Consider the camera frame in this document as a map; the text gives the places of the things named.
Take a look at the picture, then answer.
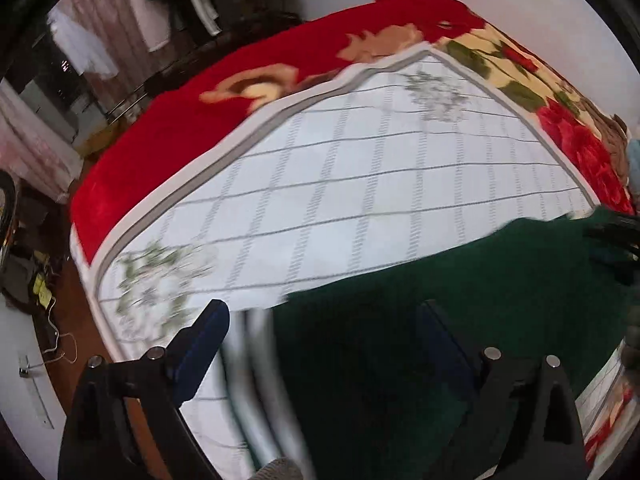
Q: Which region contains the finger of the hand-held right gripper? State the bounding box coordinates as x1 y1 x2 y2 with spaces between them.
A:
582 214 640 252
589 254 640 287

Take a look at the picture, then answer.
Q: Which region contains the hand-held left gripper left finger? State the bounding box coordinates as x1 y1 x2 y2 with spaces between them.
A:
57 298 231 480

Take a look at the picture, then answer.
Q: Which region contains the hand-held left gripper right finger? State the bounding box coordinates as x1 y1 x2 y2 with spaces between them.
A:
417 298 589 480

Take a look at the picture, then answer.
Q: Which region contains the green varsity jacket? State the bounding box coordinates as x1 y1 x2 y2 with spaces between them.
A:
220 214 640 480

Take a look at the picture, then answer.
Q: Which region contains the metal clothes rack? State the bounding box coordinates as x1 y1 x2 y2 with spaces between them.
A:
102 15 221 126

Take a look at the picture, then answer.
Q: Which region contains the blue duvet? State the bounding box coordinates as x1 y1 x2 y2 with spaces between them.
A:
626 137 640 211

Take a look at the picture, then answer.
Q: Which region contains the white checked floral mat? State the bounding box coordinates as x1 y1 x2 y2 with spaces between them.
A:
91 42 627 480

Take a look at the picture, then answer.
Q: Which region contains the red floral blanket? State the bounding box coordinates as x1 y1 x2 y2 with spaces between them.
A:
69 0 640 467

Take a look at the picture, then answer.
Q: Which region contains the pink floral cloth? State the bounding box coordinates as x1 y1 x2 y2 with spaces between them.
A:
0 81 85 203

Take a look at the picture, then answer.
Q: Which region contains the white bag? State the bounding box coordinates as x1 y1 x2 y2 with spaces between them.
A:
46 9 120 80

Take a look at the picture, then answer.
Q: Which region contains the pink fleece cloth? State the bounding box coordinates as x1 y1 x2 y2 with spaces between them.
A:
114 0 172 54

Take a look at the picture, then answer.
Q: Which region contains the white cable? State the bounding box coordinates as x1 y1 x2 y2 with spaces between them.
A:
42 297 79 363

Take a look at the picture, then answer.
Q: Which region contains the black curved frame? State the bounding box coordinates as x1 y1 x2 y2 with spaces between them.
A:
0 170 21 263

